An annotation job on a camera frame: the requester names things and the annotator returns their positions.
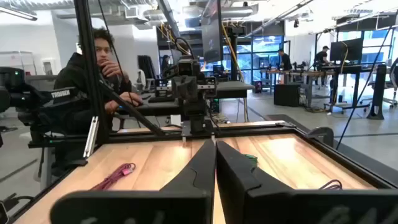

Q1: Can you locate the white light bar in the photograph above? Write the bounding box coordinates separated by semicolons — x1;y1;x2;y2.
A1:
83;116;100;159

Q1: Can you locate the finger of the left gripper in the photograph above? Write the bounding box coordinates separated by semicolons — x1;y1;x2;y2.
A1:
185;76;200;100
172;76;187;100

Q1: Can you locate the dark table clamp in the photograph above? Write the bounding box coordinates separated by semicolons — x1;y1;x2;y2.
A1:
307;126;335;147

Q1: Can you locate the office chair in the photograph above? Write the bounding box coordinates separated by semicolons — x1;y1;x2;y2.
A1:
360;57;398;110

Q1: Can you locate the dark purple braided USB-C cable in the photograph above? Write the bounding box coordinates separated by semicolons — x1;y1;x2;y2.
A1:
318;179;343;191

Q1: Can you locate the black computer monitor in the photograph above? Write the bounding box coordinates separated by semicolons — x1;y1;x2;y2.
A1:
329;37;364;62
200;0;224;64

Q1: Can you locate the black hanging cable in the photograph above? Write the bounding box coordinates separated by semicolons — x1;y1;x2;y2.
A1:
335;24;394;151

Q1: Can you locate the long wooden workbench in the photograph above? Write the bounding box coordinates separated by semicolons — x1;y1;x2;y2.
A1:
259;68;336;108

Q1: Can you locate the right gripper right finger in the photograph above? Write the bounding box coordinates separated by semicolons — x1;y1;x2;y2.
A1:
216;140;398;224

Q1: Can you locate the bundle of coloured cables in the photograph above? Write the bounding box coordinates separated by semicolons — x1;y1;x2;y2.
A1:
244;153;259;165

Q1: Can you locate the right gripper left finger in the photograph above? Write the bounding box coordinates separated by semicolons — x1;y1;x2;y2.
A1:
49;139;217;224

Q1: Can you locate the person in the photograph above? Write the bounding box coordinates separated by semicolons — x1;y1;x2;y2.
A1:
313;45;331;85
160;54;172;74
52;27;144;156
277;48;293;85

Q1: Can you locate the black cabinet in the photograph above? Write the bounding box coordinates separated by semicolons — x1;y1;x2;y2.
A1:
273;83;301;108

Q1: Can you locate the pink black braided USB-C cable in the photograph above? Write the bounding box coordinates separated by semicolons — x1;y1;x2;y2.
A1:
90;162;137;192

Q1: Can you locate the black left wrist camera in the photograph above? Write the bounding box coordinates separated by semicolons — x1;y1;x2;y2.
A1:
177;58;201;77

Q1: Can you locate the black pole stand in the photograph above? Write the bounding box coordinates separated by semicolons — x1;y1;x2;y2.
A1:
366;63;388;121

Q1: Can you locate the dark grey desk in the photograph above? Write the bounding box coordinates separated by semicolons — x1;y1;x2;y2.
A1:
118;80;256;123

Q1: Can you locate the yellow hanging cable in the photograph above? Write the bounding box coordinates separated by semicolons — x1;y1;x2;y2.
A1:
221;23;245;83

